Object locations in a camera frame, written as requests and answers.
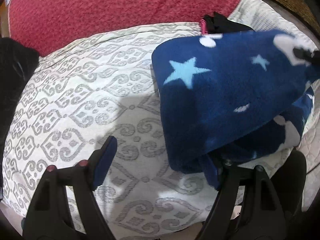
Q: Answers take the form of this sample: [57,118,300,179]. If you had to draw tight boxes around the blue star print fleece pants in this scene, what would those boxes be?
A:
[151,30,319,177]

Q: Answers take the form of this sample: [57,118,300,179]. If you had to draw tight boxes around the white grey patterned mattress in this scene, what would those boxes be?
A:
[2,0,319,239]

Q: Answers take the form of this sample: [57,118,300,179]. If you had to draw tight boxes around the black folded garment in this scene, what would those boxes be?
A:
[0,37,40,156]

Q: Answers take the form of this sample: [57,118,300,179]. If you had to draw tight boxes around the black folded cloth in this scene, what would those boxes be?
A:
[203,12,253,34]

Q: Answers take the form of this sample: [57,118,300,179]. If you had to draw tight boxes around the pink folded cloth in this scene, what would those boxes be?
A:
[199,19,208,35]

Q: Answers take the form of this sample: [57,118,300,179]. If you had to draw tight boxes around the red textured blanket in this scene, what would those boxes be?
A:
[8,0,240,56]

